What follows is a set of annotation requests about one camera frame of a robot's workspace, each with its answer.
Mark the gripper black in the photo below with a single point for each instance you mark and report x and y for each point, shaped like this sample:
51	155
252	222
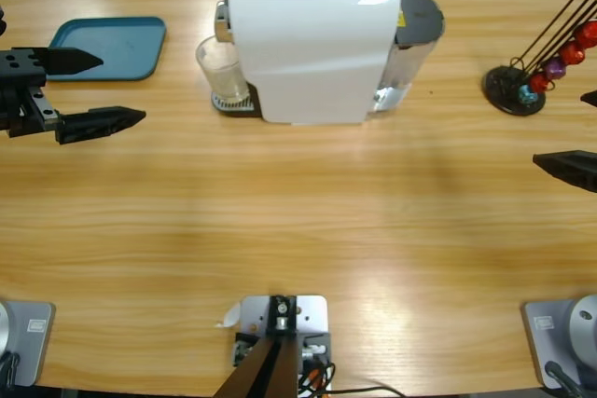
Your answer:
23	106

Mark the black capsule holder with rods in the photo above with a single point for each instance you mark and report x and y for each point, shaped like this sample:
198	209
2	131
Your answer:
501	86

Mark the teal coffee capsule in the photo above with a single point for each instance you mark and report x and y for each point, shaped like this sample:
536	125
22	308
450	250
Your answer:
527	95

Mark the water tank with grey lid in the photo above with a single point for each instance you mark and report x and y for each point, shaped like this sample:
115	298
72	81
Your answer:
420	16

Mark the drip tray with metal grate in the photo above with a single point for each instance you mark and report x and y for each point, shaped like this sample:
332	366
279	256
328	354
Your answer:
238	109

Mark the white capsule coffee machine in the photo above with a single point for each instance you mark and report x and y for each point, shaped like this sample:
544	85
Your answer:
303	58

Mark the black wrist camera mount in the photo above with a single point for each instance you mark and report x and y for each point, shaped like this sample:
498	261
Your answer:
2	20

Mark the purple coffee capsule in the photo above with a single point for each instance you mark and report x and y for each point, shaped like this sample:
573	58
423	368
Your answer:
555	68

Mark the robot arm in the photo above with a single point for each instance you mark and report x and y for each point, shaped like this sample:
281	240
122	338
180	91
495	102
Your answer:
583	323
28	342

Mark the white block with dark post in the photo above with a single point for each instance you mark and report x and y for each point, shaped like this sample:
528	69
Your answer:
308	314

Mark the clear glass cup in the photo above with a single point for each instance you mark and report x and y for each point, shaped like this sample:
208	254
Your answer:
219	67

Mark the teal plastic tray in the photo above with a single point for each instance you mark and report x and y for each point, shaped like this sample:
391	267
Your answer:
126	44

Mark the red coffee capsule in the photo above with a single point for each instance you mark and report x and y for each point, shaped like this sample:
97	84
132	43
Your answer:
573	54
540	83
587	34

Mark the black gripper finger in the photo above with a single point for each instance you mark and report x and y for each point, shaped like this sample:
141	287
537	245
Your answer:
590	99
571	167

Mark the white tape piece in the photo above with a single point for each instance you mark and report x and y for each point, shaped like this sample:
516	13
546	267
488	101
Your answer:
231	316

